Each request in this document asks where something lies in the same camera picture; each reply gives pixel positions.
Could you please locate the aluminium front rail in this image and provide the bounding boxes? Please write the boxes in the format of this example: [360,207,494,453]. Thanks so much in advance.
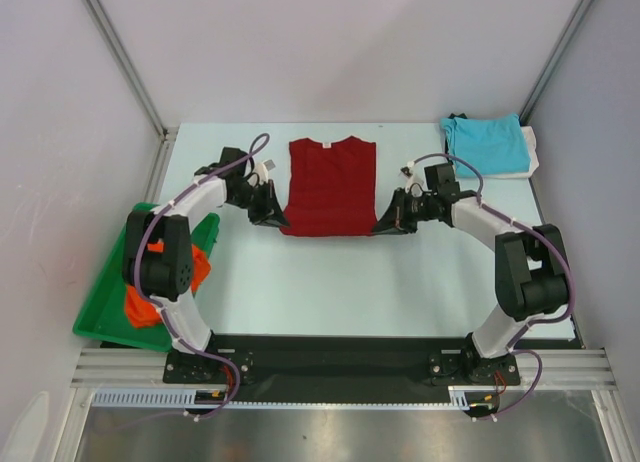
[71,348,617,391]

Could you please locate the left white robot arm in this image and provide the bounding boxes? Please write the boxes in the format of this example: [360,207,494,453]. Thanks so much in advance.
[122,147,288,382]

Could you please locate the dark red t-shirt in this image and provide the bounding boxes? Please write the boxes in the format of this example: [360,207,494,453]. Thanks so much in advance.
[280,136,377,237]

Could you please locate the aluminium corner post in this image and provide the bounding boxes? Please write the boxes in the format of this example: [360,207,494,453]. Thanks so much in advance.
[519,0,597,125]
[80,0,167,140]

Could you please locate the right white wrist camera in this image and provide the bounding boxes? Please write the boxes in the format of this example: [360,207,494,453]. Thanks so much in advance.
[400,161,425,197]

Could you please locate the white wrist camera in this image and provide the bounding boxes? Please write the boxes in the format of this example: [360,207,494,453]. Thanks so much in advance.
[249,159,276,185]
[400,161,425,197]

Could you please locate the white slotted cable duct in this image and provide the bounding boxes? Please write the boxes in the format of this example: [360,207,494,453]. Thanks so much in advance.
[92,388,470,411]

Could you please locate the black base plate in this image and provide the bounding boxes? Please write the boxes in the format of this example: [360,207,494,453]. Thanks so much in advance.
[162,334,584,404]

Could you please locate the left aluminium corner post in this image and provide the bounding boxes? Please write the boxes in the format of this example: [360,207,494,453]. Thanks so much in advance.
[80,0,167,140]

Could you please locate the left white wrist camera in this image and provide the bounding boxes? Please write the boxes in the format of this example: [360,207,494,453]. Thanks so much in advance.
[249,159,276,185]

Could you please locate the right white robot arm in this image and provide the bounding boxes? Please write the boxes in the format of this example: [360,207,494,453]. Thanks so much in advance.
[372,162,575,384]

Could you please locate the right aluminium corner post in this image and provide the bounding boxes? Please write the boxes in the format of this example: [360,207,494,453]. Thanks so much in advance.
[519,0,597,125]

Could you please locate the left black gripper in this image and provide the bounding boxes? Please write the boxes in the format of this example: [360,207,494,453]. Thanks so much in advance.
[227,179,289,229]

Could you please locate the folded cyan t-shirt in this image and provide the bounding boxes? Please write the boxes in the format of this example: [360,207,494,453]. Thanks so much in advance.
[439,113,521,173]

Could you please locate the folded white t-shirt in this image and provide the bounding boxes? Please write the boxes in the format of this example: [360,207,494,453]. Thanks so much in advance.
[475,126,540,179]

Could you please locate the orange t-shirt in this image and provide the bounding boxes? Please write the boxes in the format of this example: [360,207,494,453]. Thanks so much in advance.
[122,239,212,329]

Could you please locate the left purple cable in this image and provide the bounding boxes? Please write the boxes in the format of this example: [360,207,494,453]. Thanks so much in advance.
[130,133,272,423]

